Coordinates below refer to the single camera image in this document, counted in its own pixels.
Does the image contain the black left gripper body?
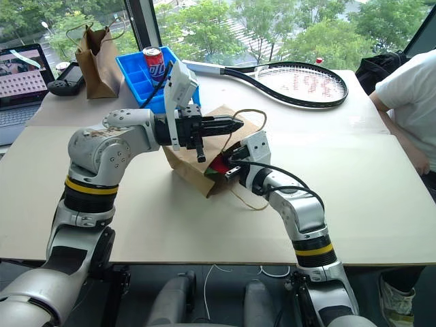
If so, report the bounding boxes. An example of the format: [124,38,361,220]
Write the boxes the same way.
[175,104,208,164]

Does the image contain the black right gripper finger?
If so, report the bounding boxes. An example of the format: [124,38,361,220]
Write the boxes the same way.
[203,122,245,138]

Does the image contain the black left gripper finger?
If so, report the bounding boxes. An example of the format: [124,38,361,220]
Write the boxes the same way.
[201,115,240,126]

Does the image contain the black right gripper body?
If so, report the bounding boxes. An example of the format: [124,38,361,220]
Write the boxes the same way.
[224,144,252,181]

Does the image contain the red and green plush toy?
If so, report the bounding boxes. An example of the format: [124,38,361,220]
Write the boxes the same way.
[205,154,232,178]

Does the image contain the brown paper bag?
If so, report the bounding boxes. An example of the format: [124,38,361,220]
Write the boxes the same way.
[65,21,127,100]
[162,104,270,212]

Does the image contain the brown paper bag, upright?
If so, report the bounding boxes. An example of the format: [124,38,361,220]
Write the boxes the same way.
[65,21,127,100]

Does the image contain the person's bare hand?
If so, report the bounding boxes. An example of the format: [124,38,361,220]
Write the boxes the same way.
[415,157,432,177]

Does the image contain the black and white tennis racket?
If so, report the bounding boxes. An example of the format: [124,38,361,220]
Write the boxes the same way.
[181,59,349,110]

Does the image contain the red soda can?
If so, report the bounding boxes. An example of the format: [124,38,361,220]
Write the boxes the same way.
[142,46,167,88]

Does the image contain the blue plastic compartment bin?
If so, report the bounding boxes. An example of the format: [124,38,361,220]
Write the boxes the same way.
[115,45,202,115]

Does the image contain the black handheld game controller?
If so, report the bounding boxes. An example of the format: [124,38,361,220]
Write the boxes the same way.
[47,61,86,97]

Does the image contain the grey rounded shape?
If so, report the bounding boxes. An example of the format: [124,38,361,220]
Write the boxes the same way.
[243,279,277,327]
[145,270,198,327]

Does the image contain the black backpack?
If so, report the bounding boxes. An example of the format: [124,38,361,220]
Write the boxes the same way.
[355,50,411,97]

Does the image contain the grey laptop computer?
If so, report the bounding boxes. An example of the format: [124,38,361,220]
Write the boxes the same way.
[0,43,56,147]

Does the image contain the person's white t-shirt torso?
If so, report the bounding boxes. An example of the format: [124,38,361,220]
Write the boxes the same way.
[373,48,436,173]

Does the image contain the person's dark trouser leg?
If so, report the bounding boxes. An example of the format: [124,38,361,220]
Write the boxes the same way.
[380,265,427,294]

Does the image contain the person's white shoe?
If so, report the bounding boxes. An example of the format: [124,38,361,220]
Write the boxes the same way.
[379,275,417,327]

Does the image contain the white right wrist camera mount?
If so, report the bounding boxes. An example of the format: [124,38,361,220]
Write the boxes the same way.
[239,130,273,172]

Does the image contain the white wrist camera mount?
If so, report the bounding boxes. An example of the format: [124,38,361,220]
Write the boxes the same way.
[163,60,200,152]
[239,130,273,172]

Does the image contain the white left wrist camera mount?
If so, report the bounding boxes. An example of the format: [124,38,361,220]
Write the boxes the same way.
[163,60,200,152]

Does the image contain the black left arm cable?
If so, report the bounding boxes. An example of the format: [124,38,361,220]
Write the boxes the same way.
[138,60,172,110]

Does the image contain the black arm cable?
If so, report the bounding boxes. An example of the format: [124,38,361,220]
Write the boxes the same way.
[138,60,172,110]
[237,161,326,209]

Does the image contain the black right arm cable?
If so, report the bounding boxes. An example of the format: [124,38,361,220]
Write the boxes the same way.
[237,161,326,209]

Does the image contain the black window frame post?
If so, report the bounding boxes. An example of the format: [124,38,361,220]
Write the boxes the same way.
[123,0,158,52]

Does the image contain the short white cable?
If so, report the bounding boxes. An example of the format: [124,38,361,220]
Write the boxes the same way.
[260,265,291,279]

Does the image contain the long white cable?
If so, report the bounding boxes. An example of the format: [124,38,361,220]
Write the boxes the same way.
[202,263,233,322]

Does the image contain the black slanted window frame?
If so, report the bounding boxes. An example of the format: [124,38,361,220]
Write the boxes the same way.
[403,9,436,59]

